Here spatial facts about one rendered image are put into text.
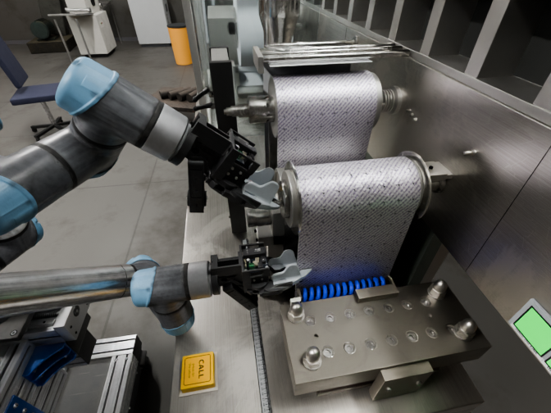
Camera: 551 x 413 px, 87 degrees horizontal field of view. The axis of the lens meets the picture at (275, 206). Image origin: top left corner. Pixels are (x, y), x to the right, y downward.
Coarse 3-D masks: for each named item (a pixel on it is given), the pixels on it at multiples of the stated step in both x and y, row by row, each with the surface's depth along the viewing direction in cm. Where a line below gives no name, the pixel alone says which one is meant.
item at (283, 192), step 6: (282, 180) 58; (282, 186) 56; (282, 192) 56; (288, 192) 55; (282, 198) 57; (288, 198) 55; (288, 204) 55; (282, 210) 58; (288, 210) 55; (282, 216) 59; (288, 216) 58
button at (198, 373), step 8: (208, 352) 67; (184, 360) 66; (192, 360) 66; (200, 360) 66; (208, 360) 66; (184, 368) 65; (192, 368) 65; (200, 368) 65; (208, 368) 65; (184, 376) 64; (192, 376) 64; (200, 376) 64; (208, 376) 64; (184, 384) 62; (192, 384) 62; (200, 384) 62; (208, 384) 63; (184, 392) 63
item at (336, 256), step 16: (400, 224) 60; (304, 240) 58; (320, 240) 59; (336, 240) 60; (352, 240) 60; (368, 240) 61; (384, 240) 62; (400, 240) 63; (304, 256) 61; (320, 256) 62; (336, 256) 63; (352, 256) 64; (368, 256) 65; (384, 256) 66; (320, 272) 66; (336, 272) 67; (352, 272) 68; (368, 272) 69; (384, 272) 70
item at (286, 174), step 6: (282, 174) 60; (288, 174) 55; (420, 174) 56; (288, 180) 54; (288, 186) 55; (294, 186) 53; (294, 192) 53; (294, 198) 53; (420, 198) 57; (294, 204) 53; (420, 204) 58; (294, 210) 53; (294, 216) 54; (288, 222) 59; (294, 222) 55
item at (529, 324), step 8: (528, 312) 45; (520, 320) 47; (528, 320) 46; (536, 320) 44; (520, 328) 47; (528, 328) 46; (536, 328) 44; (544, 328) 43; (528, 336) 46; (536, 336) 44; (544, 336) 43; (536, 344) 45; (544, 344) 43
